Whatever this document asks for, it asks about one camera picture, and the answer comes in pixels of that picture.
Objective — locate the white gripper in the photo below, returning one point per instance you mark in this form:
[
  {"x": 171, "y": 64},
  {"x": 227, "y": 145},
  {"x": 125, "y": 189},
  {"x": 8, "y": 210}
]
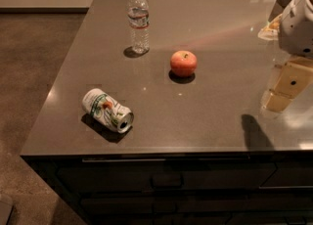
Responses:
[{"x": 297, "y": 28}]

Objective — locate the white green 7up can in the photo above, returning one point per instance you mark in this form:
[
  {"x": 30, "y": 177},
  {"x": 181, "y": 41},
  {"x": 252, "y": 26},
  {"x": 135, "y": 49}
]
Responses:
[{"x": 108, "y": 111}]

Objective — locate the snack bag on counter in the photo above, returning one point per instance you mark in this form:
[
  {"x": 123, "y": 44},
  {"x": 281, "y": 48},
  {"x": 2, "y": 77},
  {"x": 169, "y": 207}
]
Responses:
[{"x": 270, "y": 31}]

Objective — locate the red apple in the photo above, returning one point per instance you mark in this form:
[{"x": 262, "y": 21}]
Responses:
[{"x": 183, "y": 63}]

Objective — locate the dark cabinet with drawers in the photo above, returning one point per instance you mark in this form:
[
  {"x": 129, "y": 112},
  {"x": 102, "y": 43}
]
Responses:
[{"x": 164, "y": 190}]

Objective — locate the clear plastic water bottle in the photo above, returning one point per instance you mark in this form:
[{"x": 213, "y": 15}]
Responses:
[{"x": 138, "y": 18}]

